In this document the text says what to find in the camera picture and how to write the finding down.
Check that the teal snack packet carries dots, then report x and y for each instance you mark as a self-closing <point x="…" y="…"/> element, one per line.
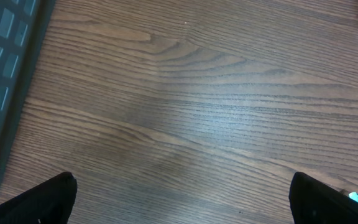
<point x="353" y="196"/>

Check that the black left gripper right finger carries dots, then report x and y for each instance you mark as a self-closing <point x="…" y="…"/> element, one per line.
<point x="313" y="202"/>

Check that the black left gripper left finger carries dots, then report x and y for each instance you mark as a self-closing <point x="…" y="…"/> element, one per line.
<point x="50" y="202"/>

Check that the grey plastic mesh basket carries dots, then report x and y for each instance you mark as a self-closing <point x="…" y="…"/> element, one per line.
<point x="23" y="24"/>

